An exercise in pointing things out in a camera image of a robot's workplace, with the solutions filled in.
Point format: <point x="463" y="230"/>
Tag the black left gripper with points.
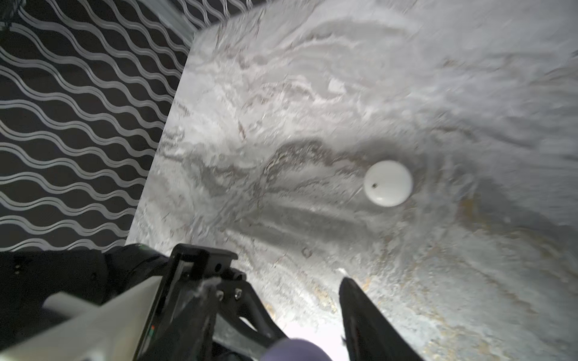
<point x="243" y="325"/>

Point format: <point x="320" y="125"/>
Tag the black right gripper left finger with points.
<point x="186" y="327"/>

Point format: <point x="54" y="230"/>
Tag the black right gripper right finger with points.
<point x="368" y="335"/>

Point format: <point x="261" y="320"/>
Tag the purple earbud charging case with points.
<point x="295" y="350"/>

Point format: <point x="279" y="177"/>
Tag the white earbud charging case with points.
<point x="388" y="183"/>

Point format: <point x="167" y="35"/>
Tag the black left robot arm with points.
<point x="29" y="278"/>

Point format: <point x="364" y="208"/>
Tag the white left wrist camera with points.
<point x="108" y="332"/>

